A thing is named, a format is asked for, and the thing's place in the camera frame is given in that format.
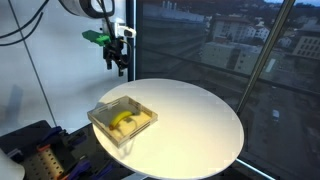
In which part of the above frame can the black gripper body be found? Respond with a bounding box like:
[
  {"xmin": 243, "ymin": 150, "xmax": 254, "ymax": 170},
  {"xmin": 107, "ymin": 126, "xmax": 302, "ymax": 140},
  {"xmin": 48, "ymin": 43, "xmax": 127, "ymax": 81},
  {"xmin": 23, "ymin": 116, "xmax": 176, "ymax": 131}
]
[{"xmin": 102, "ymin": 36, "xmax": 130, "ymax": 67}]

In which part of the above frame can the yellow banana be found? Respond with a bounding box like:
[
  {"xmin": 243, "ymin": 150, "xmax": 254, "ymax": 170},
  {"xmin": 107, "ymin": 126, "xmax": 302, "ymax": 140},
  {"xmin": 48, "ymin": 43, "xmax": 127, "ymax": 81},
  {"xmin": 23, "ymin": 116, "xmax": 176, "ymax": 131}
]
[{"xmin": 109, "ymin": 109, "xmax": 134, "ymax": 131}]

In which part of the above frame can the white rounded robot base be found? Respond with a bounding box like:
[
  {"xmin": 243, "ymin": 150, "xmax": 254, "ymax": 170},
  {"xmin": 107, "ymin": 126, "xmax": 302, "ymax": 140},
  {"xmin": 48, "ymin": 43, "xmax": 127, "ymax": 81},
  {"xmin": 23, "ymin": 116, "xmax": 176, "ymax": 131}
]
[{"xmin": 0, "ymin": 148, "xmax": 26, "ymax": 180}]

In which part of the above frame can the blue and black bar clamp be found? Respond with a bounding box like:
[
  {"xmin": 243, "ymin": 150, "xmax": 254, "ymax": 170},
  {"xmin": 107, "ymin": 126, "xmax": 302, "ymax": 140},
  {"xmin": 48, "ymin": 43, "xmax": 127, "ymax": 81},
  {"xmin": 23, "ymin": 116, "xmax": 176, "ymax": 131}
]
[
  {"xmin": 66, "ymin": 129, "xmax": 88, "ymax": 148},
  {"xmin": 93, "ymin": 161, "xmax": 116, "ymax": 180}
]

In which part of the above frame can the blue clamp with orange trigger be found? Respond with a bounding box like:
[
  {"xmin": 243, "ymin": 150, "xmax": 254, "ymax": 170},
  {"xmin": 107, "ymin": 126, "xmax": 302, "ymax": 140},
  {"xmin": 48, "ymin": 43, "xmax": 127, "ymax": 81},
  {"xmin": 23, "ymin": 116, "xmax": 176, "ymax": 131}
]
[
  {"xmin": 36, "ymin": 125, "xmax": 64, "ymax": 153},
  {"xmin": 61, "ymin": 158, "xmax": 93, "ymax": 180}
]

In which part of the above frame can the dark work table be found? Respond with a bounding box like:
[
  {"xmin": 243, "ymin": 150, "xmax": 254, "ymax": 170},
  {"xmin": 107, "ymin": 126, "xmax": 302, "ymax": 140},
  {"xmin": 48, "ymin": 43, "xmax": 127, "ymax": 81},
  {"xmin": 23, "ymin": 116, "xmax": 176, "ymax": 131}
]
[{"xmin": 0, "ymin": 119, "xmax": 134, "ymax": 180}]

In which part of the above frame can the perforated metal board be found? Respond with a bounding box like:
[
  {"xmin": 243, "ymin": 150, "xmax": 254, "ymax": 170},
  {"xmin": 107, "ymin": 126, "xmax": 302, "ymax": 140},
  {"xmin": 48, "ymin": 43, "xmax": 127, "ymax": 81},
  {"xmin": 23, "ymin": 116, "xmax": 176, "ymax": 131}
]
[{"xmin": 23, "ymin": 146, "xmax": 65, "ymax": 180}]

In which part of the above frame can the light metal window mullion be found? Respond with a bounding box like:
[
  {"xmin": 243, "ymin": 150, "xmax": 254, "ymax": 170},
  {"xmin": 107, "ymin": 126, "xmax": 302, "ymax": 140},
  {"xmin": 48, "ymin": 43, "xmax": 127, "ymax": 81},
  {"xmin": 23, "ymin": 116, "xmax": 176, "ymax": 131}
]
[{"xmin": 234, "ymin": 0, "xmax": 297, "ymax": 116}]

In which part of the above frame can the dark corner window post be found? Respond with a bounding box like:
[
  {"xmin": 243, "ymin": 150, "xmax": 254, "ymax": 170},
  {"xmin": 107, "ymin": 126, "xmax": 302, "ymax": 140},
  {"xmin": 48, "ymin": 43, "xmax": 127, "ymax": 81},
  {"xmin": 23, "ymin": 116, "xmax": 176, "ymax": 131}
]
[{"xmin": 125, "ymin": 0, "xmax": 138, "ymax": 83}]

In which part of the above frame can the thin black camera cable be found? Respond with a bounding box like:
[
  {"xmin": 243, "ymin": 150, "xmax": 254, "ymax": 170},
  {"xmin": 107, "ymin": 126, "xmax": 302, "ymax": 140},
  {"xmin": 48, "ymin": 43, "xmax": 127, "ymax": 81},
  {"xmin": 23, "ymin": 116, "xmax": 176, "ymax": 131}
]
[{"xmin": 119, "ymin": 33, "xmax": 133, "ymax": 68}]

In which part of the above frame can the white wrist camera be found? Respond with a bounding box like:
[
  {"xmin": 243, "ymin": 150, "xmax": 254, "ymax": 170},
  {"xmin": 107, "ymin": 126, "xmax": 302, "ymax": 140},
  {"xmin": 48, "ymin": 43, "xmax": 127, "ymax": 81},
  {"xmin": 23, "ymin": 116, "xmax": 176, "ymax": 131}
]
[{"xmin": 113, "ymin": 22, "xmax": 138, "ymax": 38}]

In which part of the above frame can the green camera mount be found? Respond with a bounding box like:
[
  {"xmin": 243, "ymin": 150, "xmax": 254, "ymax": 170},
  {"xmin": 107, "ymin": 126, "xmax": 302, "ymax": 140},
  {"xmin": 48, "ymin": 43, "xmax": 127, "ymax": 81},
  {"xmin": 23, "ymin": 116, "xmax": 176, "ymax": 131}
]
[{"xmin": 81, "ymin": 29, "xmax": 112, "ymax": 46}]

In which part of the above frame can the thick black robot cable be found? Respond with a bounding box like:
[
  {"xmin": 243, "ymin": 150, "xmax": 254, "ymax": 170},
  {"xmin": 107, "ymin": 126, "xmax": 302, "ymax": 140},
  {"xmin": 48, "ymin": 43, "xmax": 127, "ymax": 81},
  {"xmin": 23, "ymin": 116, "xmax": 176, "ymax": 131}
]
[
  {"xmin": 0, "ymin": 0, "xmax": 51, "ymax": 39},
  {"xmin": 0, "ymin": 11, "xmax": 45, "ymax": 47}
]

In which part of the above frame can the window bottom frame rail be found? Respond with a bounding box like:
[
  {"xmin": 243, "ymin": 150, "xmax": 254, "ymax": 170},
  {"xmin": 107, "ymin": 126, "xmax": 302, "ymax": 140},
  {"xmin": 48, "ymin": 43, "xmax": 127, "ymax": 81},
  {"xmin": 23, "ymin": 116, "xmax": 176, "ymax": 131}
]
[{"xmin": 234, "ymin": 158, "xmax": 278, "ymax": 180}]

